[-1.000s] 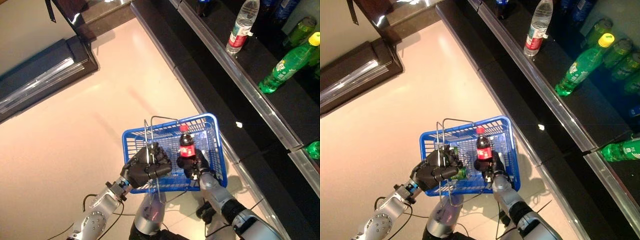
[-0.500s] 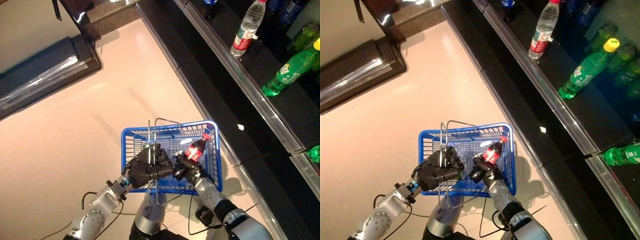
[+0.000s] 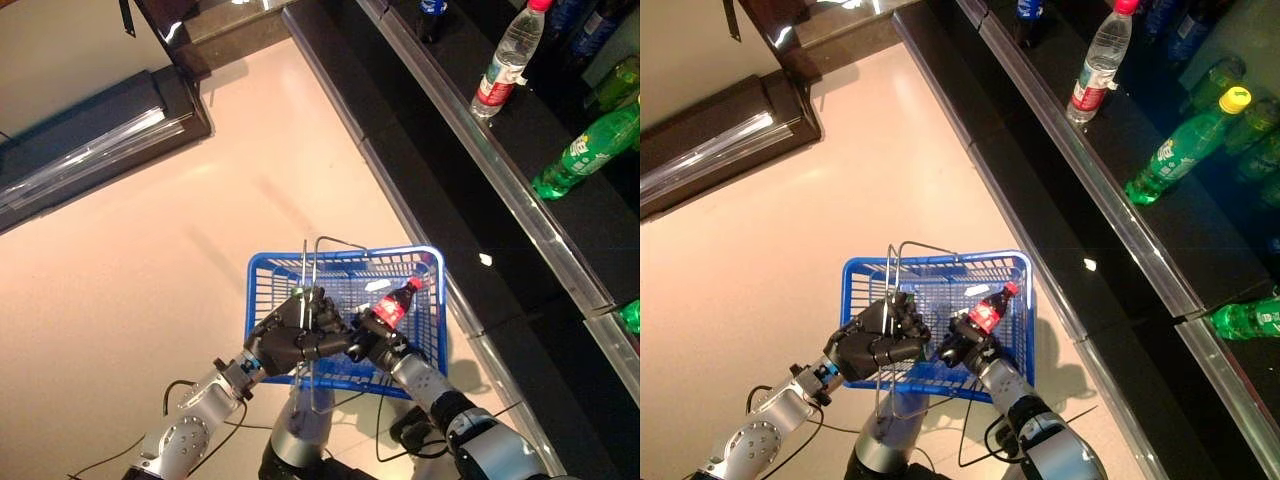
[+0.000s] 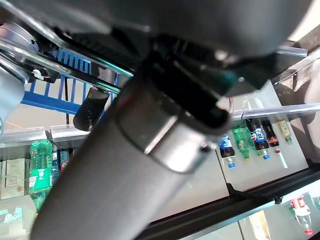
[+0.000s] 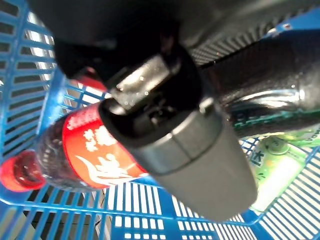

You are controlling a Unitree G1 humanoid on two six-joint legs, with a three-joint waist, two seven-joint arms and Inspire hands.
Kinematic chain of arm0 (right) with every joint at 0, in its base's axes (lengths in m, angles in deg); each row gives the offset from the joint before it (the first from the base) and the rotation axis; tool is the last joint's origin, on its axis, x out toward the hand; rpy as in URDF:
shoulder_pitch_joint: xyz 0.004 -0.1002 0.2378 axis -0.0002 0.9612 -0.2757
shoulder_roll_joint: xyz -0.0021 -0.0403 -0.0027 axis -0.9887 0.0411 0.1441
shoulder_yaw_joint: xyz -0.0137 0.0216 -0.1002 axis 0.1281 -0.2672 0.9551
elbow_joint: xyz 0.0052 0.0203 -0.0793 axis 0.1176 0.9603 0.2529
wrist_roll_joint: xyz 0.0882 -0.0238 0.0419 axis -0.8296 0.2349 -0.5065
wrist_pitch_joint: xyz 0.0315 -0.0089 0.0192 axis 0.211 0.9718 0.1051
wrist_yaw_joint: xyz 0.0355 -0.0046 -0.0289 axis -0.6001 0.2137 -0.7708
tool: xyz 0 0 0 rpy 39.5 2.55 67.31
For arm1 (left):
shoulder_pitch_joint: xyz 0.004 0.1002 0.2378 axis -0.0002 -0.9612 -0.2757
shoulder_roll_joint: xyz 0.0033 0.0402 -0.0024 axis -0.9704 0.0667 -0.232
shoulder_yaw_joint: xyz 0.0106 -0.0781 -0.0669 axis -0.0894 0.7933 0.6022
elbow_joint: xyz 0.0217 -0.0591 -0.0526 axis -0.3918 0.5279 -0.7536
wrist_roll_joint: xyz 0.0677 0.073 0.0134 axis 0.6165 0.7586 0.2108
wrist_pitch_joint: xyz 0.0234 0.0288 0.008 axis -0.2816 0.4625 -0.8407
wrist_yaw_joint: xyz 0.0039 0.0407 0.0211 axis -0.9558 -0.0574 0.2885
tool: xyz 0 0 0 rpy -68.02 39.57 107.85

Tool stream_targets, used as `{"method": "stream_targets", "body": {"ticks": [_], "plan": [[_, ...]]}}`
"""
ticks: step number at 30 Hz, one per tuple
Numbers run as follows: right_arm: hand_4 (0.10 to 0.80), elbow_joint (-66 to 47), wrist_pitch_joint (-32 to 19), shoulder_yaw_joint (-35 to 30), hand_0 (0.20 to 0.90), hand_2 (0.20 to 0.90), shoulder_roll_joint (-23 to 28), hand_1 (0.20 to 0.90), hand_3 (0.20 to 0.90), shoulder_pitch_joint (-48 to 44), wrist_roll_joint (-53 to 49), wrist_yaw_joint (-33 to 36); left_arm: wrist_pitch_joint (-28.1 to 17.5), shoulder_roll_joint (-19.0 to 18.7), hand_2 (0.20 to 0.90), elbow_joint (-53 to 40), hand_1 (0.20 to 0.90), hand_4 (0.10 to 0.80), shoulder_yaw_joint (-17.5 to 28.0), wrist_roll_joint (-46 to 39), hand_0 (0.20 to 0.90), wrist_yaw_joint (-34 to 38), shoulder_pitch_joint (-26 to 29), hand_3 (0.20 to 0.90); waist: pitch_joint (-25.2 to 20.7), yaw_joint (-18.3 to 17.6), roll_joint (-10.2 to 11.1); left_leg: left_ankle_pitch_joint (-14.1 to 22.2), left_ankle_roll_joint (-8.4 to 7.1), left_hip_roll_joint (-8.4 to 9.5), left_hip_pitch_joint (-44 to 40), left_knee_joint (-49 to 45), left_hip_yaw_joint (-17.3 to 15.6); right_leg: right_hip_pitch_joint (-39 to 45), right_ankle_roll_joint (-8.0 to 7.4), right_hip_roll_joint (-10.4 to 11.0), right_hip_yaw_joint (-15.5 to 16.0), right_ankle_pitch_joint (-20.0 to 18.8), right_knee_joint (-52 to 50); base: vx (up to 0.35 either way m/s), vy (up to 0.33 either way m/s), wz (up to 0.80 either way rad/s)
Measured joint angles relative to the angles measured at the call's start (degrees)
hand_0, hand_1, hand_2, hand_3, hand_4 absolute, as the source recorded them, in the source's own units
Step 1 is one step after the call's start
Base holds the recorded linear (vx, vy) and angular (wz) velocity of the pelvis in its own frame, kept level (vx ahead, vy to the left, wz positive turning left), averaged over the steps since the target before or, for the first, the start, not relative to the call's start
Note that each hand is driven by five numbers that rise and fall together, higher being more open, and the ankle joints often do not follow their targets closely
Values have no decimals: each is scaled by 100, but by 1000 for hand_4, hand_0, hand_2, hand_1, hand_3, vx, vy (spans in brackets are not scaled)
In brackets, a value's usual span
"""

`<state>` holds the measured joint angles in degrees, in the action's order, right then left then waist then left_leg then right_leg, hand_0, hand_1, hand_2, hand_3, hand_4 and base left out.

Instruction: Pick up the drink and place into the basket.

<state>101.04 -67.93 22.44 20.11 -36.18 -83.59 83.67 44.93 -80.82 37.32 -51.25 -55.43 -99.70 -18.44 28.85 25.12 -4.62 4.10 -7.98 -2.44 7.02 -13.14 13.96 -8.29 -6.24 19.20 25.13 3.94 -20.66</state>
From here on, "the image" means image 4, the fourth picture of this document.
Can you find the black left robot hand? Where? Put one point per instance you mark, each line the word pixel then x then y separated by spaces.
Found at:
pixel 112 175

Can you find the blue plastic shopping basket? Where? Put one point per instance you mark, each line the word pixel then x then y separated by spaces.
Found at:
pixel 45 102

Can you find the pale drink bottle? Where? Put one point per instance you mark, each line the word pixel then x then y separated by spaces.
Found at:
pixel 285 130

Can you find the red blue toothpaste box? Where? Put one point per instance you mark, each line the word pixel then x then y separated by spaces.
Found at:
pixel 64 165

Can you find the green sprite bottle yellow cap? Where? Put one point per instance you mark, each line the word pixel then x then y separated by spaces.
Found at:
pixel 40 170

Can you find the beige carton box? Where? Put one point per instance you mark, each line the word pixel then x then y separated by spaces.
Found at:
pixel 12 180

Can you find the blue white printed pack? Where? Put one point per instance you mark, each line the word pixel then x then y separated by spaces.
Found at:
pixel 13 215

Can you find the pepsi bottle blue label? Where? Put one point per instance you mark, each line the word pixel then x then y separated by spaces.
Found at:
pixel 226 147

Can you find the pepsi bottle with logo label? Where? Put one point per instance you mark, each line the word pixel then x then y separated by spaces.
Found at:
pixel 258 137

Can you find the cola bottle red label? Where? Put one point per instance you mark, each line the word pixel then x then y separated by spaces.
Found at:
pixel 271 138

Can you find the clear water bottle red label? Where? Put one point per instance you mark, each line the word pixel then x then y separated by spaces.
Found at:
pixel 301 215

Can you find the clear plastic bottle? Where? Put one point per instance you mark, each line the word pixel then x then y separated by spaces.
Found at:
pixel 317 203

